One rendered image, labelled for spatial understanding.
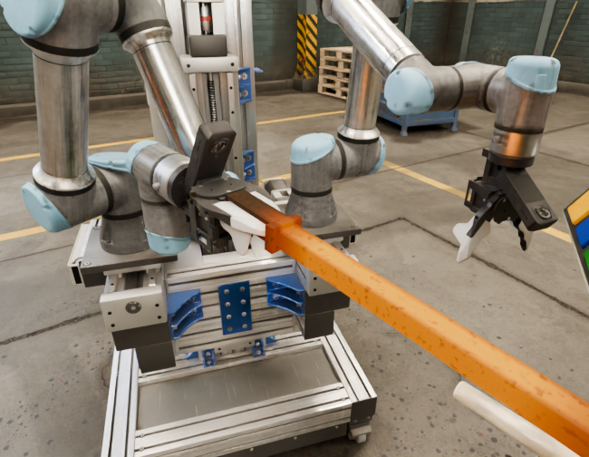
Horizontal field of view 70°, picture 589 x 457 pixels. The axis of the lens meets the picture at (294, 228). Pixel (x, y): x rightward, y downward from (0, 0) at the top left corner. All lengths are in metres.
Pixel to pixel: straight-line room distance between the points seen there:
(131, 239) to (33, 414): 1.05
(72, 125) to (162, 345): 0.58
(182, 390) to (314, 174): 0.88
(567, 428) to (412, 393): 1.50
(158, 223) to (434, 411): 1.36
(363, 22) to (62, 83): 0.54
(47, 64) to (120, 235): 0.44
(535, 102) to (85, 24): 0.71
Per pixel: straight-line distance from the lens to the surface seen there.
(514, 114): 0.77
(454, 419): 1.82
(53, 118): 0.89
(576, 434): 0.37
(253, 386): 1.54
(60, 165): 0.94
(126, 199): 1.07
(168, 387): 1.59
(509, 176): 0.80
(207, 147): 0.55
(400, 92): 0.73
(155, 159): 0.69
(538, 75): 0.76
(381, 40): 0.83
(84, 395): 1.97
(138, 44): 0.86
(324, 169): 1.12
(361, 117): 1.14
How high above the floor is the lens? 1.36
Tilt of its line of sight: 28 degrees down
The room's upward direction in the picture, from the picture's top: straight up
